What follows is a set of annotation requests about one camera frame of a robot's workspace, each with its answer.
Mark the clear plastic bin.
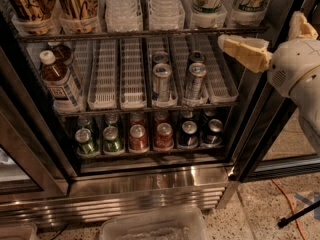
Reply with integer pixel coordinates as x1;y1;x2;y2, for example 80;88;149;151
99;207;209;240

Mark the brown patterned can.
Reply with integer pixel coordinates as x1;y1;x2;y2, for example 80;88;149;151
9;0;56;22
53;0;100;21

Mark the red soda can front right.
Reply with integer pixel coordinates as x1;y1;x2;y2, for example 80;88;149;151
155;123;174;150

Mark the brown tea bottle rear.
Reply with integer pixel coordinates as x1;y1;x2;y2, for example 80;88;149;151
48;42;83;85

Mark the black tripod leg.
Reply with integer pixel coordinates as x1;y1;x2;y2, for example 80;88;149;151
278;200;320;228

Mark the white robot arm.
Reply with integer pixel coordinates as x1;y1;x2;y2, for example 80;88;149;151
218;11;320;153

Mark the silver slim can left front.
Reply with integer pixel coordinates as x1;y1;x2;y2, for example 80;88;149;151
152;63;172;102

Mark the brown patterned can far left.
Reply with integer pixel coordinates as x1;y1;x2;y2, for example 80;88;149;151
9;0;56;22

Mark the white empty shelf tray middle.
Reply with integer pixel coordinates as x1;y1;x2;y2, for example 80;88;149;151
120;38;147;110

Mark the green soda can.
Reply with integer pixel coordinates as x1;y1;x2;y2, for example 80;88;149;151
75;128;99;156
103;126;123;154

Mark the red soda can front left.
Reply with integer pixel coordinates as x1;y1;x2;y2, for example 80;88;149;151
129;124;148;152

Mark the clear plastic bin corner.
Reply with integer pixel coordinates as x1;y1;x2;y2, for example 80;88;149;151
0;224;39;240

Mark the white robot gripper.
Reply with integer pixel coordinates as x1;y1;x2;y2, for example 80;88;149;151
218;11;320;97

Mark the clear water bottle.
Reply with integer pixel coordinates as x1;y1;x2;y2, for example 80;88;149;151
105;0;143;32
150;0;184;30

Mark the green soda can front right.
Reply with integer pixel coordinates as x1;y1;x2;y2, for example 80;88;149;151
103;126;123;154

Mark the clear water bottle left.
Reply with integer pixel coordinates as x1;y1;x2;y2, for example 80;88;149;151
105;0;143;32

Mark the silver slim can right rear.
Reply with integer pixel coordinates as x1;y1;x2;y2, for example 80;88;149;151
188;50;206;65

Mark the white empty shelf tray left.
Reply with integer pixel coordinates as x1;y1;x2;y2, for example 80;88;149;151
87;39;118;110

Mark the clear water bottle right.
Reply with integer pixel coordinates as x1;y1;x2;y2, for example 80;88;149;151
150;0;184;30

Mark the blue soda can front left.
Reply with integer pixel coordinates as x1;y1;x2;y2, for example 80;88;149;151
178;121;198;148

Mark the blue soda can front right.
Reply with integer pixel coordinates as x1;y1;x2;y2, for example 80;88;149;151
202;119;223;146

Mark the brown tea bottle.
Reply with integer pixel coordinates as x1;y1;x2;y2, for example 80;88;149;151
39;50;80;111
48;42;83;85

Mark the white empty shelf tray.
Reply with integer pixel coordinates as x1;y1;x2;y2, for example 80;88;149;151
87;39;118;110
194;34;239;104
120;38;147;110

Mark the silver slim can right front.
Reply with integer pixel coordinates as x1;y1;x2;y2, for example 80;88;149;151
184;63;207;100

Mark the orange cable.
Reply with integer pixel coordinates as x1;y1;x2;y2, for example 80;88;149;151
270;178;308;240

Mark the silver slim can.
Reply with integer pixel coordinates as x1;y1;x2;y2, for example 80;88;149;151
188;50;206;65
152;63;172;102
184;63;207;100
152;51;169;66

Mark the white empty shelf tray right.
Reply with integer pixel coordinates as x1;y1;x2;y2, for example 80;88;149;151
194;34;239;104

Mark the red soda can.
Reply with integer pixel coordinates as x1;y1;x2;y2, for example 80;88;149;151
129;124;148;152
155;123;174;150

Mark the silver slim can left rear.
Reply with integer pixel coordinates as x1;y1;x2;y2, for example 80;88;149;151
152;51;169;66

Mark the stainless steel fridge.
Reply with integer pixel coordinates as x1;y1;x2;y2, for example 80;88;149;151
0;0;320;227

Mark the blue soda can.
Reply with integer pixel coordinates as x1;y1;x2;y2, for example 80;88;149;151
178;121;198;148
202;119;223;146

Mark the brown tea bottle front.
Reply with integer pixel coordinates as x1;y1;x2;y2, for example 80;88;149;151
39;50;80;111

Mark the green soda can front left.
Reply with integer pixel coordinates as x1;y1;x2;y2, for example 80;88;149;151
75;128;99;156

